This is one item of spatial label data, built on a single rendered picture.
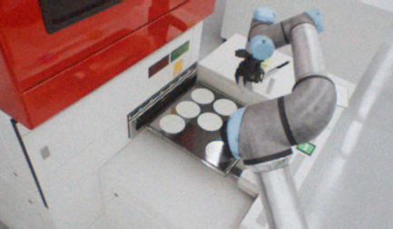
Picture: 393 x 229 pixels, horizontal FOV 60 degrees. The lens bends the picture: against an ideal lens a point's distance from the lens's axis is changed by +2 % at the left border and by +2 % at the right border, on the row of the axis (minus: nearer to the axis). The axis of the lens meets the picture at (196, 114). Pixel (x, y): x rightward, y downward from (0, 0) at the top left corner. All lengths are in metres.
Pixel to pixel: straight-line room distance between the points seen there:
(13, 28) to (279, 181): 0.61
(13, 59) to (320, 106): 0.62
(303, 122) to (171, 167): 0.67
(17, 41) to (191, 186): 0.75
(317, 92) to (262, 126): 0.14
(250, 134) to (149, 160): 0.62
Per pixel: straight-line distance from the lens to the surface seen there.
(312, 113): 0.74
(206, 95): 1.45
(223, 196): 1.23
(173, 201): 1.20
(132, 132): 1.29
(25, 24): 0.75
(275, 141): 0.75
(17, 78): 0.78
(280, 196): 0.78
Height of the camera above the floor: 1.85
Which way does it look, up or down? 44 degrees down
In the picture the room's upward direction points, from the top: 8 degrees clockwise
